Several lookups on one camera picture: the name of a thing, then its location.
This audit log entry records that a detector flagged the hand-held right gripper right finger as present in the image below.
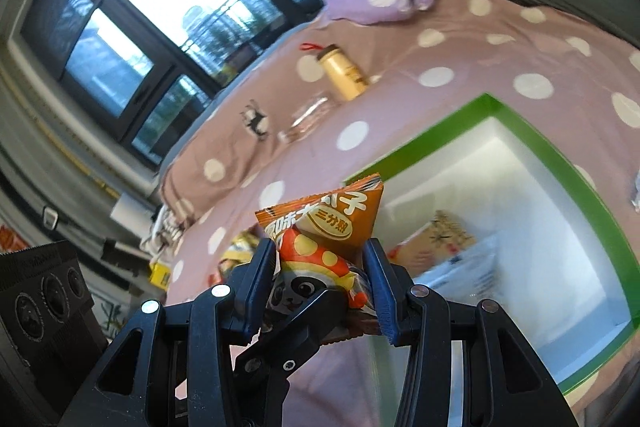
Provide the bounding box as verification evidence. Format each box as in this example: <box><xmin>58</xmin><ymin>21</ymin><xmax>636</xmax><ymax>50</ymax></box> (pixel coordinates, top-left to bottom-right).
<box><xmin>362</xmin><ymin>239</ymin><xmax>574</xmax><ymax>427</ymax></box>

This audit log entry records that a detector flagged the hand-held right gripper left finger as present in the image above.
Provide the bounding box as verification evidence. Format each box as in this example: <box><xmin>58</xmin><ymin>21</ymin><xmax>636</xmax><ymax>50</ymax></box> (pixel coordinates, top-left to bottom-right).
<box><xmin>60</xmin><ymin>238</ymin><xmax>278</xmax><ymax>427</ymax></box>

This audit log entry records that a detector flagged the yellow snack packet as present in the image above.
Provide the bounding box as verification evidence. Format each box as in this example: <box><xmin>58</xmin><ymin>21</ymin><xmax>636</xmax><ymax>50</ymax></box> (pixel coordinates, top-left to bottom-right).
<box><xmin>218</xmin><ymin>231</ymin><xmax>262</xmax><ymax>284</ymax></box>

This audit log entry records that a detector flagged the orange panda snack packet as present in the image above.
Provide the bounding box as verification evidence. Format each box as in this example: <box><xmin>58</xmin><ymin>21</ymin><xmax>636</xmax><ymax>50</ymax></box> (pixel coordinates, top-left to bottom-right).
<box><xmin>255</xmin><ymin>173</ymin><xmax>386</xmax><ymax>339</ymax></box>

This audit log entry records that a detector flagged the green-rimmed white box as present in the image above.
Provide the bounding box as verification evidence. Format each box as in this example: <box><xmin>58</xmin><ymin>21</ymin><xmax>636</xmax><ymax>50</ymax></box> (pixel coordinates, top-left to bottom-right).
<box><xmin>344</xmin><ymin>93</ymin><xmax>636</xmax><ymax>398</ymax></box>

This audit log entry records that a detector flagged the white and blue snack packet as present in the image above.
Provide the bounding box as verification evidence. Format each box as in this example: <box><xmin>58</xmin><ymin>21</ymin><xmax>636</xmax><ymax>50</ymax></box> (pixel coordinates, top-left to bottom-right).
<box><xmin>414</xmin><ymin>239</ymin><xmax>507</xmax><ymax>304</ymax></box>

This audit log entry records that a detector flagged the beige snack packet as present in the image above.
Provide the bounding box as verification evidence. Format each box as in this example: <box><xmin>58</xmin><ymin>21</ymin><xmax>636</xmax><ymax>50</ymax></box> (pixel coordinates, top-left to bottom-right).
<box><xmin>387</xmin><ymin>209</ymin><xmax>477</xmax><ymax>274</ymax></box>

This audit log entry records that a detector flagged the small yellow box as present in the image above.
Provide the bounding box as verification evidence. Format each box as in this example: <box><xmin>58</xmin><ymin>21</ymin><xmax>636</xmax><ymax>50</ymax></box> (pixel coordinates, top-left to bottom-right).
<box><xmin>150</xmin><ymin>262</ymin><xmax>174</xmax><ymax>291</ymax></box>

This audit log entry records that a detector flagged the black and white striped cloth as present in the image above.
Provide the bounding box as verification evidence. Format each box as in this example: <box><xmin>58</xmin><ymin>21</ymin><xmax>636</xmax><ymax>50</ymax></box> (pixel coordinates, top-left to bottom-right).
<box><xmin>140</xmin><ymin>206</ymin><xmax>187</xmax><ymax>259</ymax></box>

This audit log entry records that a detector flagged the white paper roll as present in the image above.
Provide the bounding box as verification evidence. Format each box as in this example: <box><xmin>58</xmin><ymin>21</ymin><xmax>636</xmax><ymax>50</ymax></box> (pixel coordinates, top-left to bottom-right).
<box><xmin>111</xmin><ymin>194</ymin><xmax>157</xmax><ymax>229</ymax></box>

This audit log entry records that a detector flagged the yellow bottle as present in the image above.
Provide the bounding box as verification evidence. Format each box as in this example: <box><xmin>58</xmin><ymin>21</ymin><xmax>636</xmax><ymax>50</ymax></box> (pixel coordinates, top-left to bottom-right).
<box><xmin>300</xmin><ymin>41</ymin><xmax>372</xmax><ymax>102</ymax></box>

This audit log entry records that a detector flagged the pink polka-dot blanket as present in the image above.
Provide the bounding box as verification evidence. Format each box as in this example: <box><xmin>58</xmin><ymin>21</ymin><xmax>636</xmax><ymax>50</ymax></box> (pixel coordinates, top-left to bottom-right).
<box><xmin>159</xmin><ymin>0</ymin><xmax>640</xmax><ymax>427</ymax></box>

